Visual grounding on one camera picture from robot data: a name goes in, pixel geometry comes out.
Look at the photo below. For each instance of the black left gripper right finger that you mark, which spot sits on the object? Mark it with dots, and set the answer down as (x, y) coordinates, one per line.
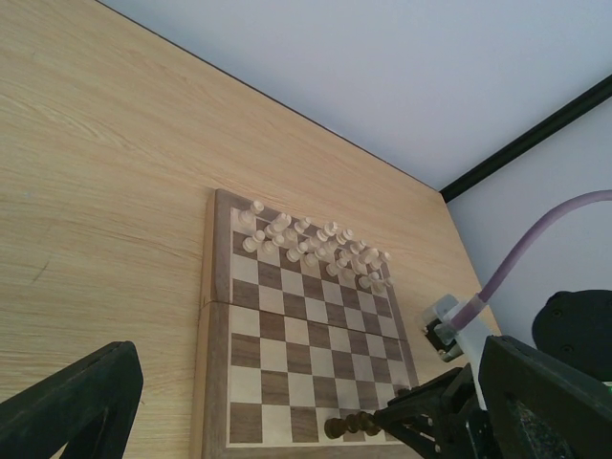
(541, 407)

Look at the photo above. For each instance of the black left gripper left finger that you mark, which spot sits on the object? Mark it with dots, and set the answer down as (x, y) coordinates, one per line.
(85, 410)

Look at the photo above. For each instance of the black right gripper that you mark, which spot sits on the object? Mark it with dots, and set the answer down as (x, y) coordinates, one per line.
(443, 419)

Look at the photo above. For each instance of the dark chess piece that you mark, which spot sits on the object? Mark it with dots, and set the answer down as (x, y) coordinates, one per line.
(335, 428)

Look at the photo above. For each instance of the white chess rook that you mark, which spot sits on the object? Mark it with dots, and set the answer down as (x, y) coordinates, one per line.
(383, 258)
(247, 217)

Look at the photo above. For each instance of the wooden chess board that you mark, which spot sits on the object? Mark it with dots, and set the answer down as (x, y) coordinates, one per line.
(282, 347)

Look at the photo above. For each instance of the white chess knight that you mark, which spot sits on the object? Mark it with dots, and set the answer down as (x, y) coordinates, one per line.
(368, 256)
(278, 224)

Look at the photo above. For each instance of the white chess bishop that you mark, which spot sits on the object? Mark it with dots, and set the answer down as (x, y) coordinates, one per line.
(299, 227)
(357, 247)

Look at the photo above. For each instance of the white chess king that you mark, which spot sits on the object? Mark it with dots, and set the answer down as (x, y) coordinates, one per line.
(344, 237)

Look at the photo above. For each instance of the white chess queen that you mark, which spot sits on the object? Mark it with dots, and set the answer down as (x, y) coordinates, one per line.
(327, 231)

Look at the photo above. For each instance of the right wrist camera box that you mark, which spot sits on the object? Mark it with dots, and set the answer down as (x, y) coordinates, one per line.
(454, 328)

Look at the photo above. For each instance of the black corner frame post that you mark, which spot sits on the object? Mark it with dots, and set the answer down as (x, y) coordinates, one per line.
(567, 114)

